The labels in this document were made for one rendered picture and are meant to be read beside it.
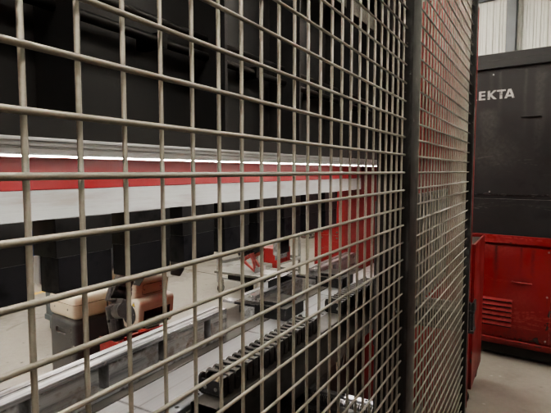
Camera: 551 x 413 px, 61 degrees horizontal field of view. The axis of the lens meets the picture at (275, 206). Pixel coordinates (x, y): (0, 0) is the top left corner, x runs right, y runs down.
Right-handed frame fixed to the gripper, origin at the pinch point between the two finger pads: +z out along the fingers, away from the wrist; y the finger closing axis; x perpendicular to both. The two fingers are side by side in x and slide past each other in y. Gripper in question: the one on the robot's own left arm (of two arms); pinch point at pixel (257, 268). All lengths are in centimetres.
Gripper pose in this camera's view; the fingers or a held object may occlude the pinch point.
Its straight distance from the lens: 199.8
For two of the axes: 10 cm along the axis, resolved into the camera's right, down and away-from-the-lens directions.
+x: -7.6, 4.3, 4.9
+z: 3.9, 9.0, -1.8
